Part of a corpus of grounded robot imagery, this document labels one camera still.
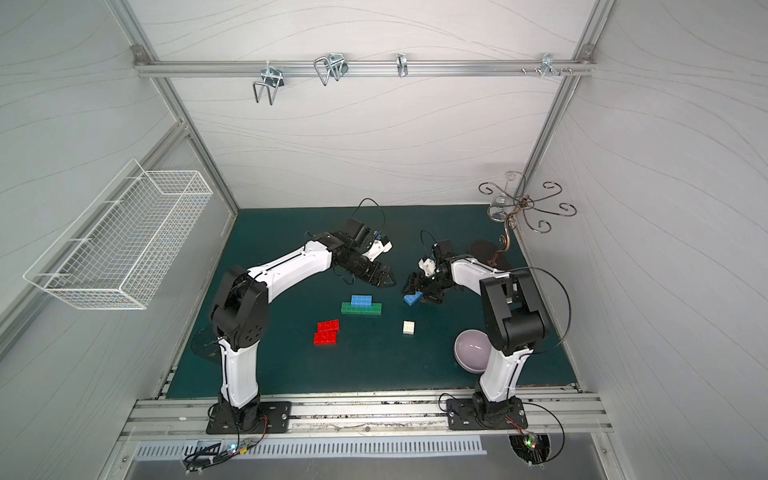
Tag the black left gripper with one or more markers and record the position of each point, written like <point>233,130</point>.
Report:
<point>372,270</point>

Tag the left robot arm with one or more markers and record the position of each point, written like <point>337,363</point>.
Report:
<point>240,312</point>

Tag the red lego brick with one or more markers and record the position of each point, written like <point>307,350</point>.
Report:
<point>328,326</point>
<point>325,338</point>

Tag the small blue lego brick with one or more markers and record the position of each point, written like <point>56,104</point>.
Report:
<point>412,299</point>

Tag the right controller board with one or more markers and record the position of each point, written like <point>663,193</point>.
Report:
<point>532,449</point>

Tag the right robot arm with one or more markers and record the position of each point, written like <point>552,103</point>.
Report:
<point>512,317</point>

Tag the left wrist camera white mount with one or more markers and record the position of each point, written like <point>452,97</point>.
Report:
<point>379,246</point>

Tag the large green lego brick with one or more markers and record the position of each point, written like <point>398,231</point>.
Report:
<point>374,309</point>

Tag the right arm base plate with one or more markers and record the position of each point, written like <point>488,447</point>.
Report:
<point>462,415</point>

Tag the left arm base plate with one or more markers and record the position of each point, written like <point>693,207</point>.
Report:
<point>270,417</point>

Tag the aluminium front rail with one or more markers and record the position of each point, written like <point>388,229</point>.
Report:
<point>374,413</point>

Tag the left controller board with wires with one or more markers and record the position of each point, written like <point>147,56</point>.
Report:
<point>218,454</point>

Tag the dark round coaster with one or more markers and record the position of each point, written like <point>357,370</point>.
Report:
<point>205,345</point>

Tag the long blue lego brick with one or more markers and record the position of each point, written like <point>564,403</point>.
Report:
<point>361,301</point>

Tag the white wire basket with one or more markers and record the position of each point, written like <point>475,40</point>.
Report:
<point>116,253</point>

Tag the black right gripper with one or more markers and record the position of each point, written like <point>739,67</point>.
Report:
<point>427,285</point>

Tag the lilac bowl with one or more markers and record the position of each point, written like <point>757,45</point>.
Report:
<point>473,351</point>

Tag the aluminium rail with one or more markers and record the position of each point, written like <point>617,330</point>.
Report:
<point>374,413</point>
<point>357,68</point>

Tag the aluminium top rail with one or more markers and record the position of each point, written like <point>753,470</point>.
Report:
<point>357,68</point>

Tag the copper jewelry stand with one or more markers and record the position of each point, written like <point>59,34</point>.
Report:
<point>512,210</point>

